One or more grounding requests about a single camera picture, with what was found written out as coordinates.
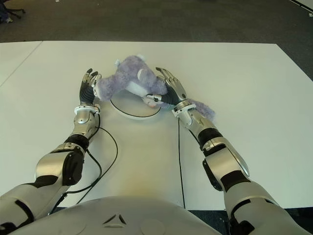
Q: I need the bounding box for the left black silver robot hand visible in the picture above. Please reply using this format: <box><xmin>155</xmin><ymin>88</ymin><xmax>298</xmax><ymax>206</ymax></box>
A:
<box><xmin>79</xmin><ymin>69</ymin><xmax>102</xmax><ymax>106</ymax></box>

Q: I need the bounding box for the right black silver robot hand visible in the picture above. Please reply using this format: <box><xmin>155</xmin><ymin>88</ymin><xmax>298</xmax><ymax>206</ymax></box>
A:
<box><xmin>146</xmin><ymin>67</ymin><xmax>189</xmax><ymax>106</ymax></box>

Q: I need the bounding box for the purple plush bunny doll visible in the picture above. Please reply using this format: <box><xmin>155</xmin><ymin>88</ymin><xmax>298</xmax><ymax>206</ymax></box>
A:
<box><xmin>93</xmin><ymin>53</ymin><xmax>216</xmax><ymax>120</ymax></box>

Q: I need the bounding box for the white plate with black rim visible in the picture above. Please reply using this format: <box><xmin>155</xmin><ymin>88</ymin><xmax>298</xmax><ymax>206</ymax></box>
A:
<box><xmin>110</xmin><ymin>88</ymin><xmax>161</xmax><ymax>121</ymax></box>

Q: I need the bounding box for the black office chair base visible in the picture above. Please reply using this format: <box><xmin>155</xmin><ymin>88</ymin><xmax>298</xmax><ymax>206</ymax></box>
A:
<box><xmin>0</xmin><ymin>0</ymin><xmax>26</xmax><ymax>24</ymax></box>

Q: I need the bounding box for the silver robot torso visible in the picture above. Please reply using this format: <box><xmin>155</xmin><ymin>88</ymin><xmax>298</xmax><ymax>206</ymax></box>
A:
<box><xmin>9</xmin><ymin>195</ymin><xmax>221</xmax><ymax>235</ymax></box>

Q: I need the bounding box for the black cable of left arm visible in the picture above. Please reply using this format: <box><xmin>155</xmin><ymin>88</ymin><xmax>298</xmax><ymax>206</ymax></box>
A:
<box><xmin>47</xmin><ymin>114</ymin><xmax>119</xmax><ymax>216</ymax></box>

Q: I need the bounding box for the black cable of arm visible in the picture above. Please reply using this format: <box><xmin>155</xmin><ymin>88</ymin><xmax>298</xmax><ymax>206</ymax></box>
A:
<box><xmin>178</xmin><ymin>119</ymin><xmax>186</xmax><ymax>209</ymax></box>
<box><xmin>47</xmin><ymin>114</ymin><xmax>119</xmax><ymax>216</ymax></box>

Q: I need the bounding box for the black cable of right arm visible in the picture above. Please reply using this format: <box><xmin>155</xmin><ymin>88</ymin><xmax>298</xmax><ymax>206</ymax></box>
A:
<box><xmin>178</xmin><ymin>119</ymin><xmax>186</xmax><ymax>209</ymax></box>

